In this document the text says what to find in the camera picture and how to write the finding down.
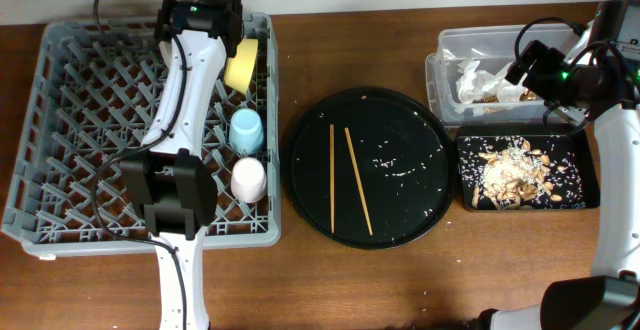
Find white paper napkin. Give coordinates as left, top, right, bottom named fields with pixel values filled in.
left=456, top=59, right=528, bottom=104

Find food scraps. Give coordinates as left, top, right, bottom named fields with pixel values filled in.
left=455, top=135, right=587, bottom=211

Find wooden chopstick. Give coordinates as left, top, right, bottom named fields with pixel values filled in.
left=344, top=127, right=374, bottom=236
left=329, top=124, right=335, bottom=234

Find blue plastic cup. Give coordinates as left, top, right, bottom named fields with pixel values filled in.
left=229, top=108, right=264, bottom=155

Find yellow bowl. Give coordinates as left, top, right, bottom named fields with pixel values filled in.
left=224, top=38, right=259, bottom=94

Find pink plastic cup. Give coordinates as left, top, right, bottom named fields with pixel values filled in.
left=231, top=157, right=267, bottom=203

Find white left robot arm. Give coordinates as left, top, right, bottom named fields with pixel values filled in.
left=120, top=0, right=244, bottom=329

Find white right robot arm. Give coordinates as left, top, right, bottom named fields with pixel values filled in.
left=469, top=0, right=639, bottom=330

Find grey dishwasher rack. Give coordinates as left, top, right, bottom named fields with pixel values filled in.
left=1, top=13, right=281, bottom=260

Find gold foil wrapper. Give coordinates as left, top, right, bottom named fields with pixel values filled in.
left=481, top=86, right=537, bottom=103

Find clear plastic bin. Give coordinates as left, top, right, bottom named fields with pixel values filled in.
left=424, top=22, right=607, bottom=129

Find black rectangular tray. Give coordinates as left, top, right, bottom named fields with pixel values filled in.
left=454, top=124, right=600, bottom=209

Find round black tray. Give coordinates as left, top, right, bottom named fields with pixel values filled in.
left=280, top=87, right=458, bottom=250

